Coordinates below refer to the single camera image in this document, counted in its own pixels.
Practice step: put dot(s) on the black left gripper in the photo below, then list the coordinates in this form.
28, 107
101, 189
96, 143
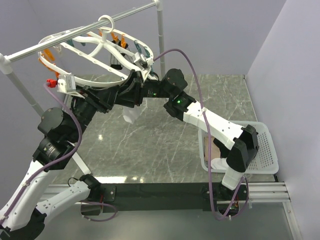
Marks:
104, 99

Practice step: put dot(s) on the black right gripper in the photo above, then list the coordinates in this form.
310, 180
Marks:
133, 90

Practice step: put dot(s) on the white sock black cuff stripes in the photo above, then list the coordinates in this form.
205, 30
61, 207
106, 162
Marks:
130, 115

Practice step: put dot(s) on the black and white striped sock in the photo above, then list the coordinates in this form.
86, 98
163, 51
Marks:
115, 64

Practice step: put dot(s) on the white round clip hanger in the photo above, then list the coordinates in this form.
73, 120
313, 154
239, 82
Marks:
97, 48

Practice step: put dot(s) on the orange clothespin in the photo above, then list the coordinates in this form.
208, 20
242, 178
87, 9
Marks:
115, 38
123, 42
48, 55

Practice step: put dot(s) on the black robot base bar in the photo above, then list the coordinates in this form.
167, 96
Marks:
156, 196

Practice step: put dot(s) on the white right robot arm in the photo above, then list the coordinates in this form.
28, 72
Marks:
237, 144

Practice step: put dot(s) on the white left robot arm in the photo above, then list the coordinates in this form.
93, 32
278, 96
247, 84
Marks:
25, 216

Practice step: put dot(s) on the teal clothespin front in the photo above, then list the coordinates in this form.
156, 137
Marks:
137, 45

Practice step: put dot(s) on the teal clothespin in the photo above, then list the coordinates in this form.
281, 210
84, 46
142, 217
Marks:
137, 45
70, 42

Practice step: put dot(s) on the teal clothespin left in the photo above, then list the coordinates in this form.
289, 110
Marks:
70, 42

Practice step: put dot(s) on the clear clothespin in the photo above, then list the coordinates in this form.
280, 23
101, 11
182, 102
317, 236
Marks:
58, 48

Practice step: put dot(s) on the beige cloth in basket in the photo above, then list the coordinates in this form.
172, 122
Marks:
215, 151

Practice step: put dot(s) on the white metal drying rack stand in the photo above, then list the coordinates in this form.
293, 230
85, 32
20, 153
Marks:
23, 23

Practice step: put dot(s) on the white plastic laundry basket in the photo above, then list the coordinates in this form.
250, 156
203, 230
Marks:
265, 161

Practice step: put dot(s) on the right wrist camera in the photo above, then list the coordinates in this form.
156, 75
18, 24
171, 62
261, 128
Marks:
143, 63

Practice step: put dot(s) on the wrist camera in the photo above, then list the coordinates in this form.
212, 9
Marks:
66, 84
143, 63

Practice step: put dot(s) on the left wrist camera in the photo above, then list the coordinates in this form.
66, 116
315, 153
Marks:
66, 84

